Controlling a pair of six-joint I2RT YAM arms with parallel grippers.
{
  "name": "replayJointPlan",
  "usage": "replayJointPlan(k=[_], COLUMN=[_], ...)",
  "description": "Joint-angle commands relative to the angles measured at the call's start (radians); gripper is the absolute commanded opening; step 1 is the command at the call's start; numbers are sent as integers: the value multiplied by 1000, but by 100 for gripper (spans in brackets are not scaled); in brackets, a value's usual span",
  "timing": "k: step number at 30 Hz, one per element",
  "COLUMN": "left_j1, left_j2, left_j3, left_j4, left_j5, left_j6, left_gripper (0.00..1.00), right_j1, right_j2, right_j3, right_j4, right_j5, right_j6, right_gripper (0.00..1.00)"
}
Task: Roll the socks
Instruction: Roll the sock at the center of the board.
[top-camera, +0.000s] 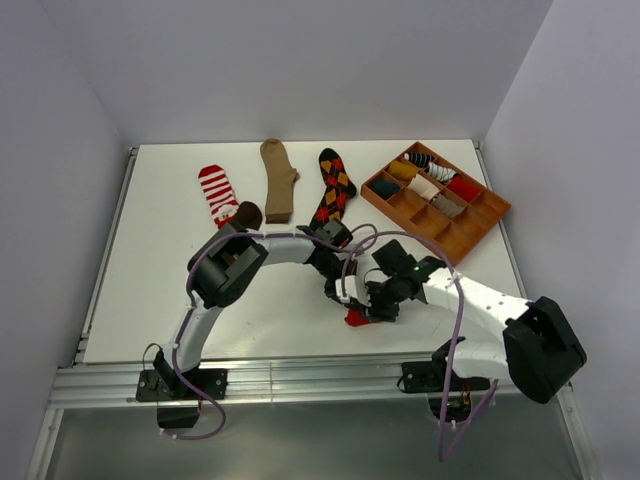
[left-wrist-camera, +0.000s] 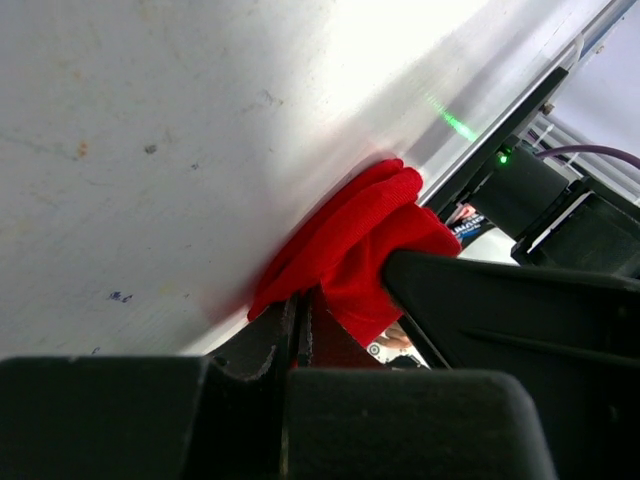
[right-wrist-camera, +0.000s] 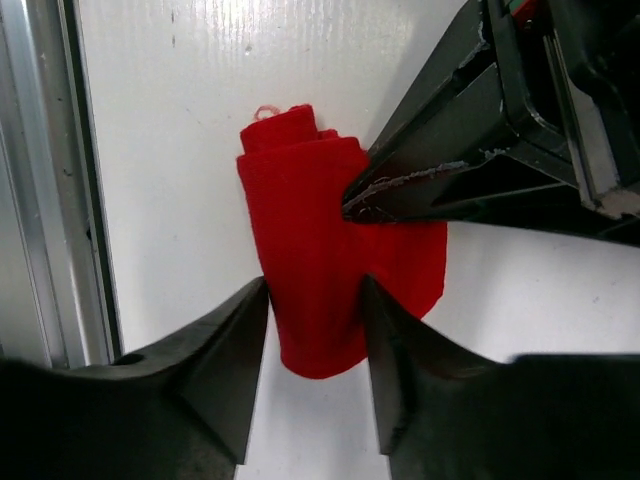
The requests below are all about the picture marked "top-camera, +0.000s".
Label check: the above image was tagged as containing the red patterned sock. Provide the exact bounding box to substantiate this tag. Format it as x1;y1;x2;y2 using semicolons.
345;308;370;328

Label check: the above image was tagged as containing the white grey striped rolled sock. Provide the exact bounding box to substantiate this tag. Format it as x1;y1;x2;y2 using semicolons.
426;162;459;185

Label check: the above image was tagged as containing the cream rolled sock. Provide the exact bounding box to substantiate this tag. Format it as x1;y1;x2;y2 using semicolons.
408;174;440;202

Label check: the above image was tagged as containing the orange compartment tray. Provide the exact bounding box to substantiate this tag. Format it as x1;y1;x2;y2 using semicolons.
360;142;511;265

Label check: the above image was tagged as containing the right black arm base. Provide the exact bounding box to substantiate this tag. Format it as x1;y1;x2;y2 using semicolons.
396;361;491;422

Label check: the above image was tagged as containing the red white striped sock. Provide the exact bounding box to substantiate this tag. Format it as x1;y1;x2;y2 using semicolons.
198;164;240;228

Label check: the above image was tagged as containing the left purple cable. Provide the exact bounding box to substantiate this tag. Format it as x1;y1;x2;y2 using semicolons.
169;222;379;441

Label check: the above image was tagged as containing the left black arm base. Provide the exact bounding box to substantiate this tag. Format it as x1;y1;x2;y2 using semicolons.
135;368;228;431

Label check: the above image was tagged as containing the black argyle sock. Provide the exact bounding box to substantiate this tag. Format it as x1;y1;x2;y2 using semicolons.
309;148;358;230

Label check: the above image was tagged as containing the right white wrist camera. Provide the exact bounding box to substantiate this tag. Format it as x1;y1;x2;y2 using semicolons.
335;275;362;304

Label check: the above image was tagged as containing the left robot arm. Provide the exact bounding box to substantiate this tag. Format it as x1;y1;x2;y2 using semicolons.
153;220;353;399

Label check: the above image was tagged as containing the navy blue sock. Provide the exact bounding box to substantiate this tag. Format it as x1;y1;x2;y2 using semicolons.
369;177;401;200

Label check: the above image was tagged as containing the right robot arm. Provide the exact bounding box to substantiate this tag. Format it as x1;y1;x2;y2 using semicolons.
365;240;587;404

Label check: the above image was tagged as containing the black white striped rolled sock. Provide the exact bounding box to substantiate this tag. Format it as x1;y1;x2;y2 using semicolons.
403;152;435;170

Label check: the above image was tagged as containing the tan sock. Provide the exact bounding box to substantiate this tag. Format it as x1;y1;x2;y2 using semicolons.
260;138;299;224

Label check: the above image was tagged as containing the brown striped-cuff sock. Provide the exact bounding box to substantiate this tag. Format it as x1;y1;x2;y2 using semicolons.
234;201;263;230

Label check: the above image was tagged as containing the red rolled sock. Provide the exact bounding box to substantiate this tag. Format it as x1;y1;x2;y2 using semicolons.
447;176;481;203

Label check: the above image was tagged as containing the mustard rolled sock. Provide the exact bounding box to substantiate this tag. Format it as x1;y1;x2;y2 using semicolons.
387;160;420;183

